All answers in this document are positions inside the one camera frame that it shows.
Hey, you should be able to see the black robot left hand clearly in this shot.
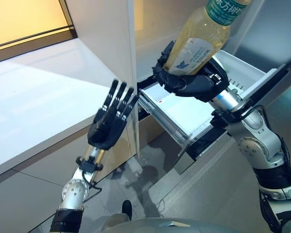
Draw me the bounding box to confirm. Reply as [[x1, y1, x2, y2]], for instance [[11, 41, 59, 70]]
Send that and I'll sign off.
[[87, 79, 139, 150]]

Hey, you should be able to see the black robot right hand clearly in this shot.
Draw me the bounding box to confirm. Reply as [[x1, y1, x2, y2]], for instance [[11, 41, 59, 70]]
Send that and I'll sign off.
[[152, 40, 230, 102]]

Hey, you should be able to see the fridge drawer with white bin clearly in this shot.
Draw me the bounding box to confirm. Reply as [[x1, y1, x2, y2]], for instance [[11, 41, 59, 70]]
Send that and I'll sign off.
[[137, 50, 290, 175]]

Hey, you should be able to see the yellow tea bottle white cap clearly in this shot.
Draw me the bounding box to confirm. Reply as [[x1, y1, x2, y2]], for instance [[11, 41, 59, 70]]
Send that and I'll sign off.
[[163, 0, 253, 76]]

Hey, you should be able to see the white counter cabinet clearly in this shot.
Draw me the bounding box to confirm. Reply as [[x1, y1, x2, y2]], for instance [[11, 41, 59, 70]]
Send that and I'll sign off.
[[0, 36, 139, 233]]

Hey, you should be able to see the robot left leg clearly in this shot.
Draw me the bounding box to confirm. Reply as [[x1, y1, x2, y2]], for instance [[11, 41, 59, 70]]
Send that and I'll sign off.
[[101, 200, 133, 233]]

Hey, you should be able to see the tall silver cabinet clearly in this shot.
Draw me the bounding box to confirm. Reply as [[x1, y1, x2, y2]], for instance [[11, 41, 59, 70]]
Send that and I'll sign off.
[[230, 0, 291, 122]]

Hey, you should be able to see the silver robot torso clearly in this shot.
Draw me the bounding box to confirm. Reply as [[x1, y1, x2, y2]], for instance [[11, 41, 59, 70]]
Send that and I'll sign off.
[[121, 216, 258, 233]]

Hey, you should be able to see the yellow lit window panel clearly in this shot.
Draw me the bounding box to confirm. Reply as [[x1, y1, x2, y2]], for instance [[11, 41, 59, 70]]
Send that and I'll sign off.
[[0, 0, 78, 65]]

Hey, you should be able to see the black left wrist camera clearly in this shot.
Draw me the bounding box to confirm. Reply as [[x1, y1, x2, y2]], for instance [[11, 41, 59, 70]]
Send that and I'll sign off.
[[75, 156, 104, 174]]

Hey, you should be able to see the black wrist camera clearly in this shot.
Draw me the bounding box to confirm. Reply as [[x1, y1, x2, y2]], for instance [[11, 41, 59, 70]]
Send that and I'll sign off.
[[75, 156, 104, 174], [210, 109, 233, 128]]

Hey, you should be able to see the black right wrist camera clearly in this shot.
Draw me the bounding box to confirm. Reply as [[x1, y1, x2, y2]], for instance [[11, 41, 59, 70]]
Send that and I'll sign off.
[[210, 109, 233, 128]]

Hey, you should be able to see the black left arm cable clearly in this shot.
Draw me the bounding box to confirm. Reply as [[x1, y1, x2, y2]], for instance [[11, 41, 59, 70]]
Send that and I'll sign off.
[[81, 171, 103, 202]]

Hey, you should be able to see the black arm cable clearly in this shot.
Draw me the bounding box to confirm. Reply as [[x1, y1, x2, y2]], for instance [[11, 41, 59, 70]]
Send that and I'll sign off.
[[257, 104, 291, 195], [81, 171, 103, 202]]

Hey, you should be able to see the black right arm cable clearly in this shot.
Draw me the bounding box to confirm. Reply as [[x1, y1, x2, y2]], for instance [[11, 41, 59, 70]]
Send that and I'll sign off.
[[257, 104, 291, 195]]

